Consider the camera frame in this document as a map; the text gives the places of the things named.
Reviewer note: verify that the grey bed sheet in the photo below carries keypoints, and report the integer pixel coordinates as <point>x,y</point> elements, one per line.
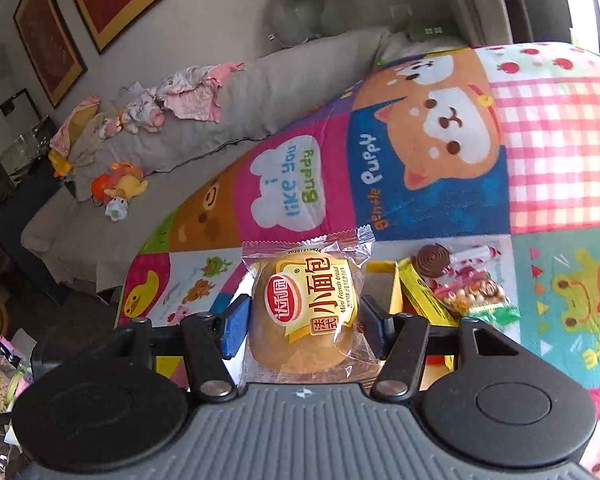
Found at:
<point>193,174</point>

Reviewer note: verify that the orange yellow plush toy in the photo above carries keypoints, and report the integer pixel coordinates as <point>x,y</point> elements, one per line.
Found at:
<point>115,189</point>

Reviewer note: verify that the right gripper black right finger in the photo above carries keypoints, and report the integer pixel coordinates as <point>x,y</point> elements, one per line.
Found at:
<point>378,327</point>

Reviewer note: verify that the yellow cardboard box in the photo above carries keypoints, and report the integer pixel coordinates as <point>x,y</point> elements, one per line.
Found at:
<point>382,282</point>

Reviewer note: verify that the packaged mini French bread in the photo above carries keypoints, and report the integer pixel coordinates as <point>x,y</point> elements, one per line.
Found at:
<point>305,323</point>

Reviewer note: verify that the grey long bed pillow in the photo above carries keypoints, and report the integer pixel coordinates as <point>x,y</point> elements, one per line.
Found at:
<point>264,97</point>

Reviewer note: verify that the chocolate swirl lollipop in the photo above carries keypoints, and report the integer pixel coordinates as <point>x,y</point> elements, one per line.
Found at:
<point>432,261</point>

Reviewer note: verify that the nut snack bag green edge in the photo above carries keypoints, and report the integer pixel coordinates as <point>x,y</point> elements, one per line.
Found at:
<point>479,296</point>

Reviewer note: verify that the pink baby clothes pile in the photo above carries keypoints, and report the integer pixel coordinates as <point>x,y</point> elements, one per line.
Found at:
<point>193,93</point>

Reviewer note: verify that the grey neck pillow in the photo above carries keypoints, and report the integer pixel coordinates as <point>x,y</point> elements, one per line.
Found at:
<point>293,22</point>

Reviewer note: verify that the green digital clock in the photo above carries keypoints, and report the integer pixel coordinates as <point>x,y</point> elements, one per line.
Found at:
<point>423,31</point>

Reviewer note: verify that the pink white candy stick pack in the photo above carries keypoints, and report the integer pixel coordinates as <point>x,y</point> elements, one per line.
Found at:
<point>458,265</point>

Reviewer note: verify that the colourful cartoon patchwork mat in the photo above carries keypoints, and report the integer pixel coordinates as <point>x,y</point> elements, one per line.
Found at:
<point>496,146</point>

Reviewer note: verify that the small red gold picture frame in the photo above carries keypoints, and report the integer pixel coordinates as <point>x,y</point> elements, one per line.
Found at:
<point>50,48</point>

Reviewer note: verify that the pink yellow cloth bundle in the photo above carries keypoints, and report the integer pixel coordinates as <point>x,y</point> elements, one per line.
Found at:
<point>77,136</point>

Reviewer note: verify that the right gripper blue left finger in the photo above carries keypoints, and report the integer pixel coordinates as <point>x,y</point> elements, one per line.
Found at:
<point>231,325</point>

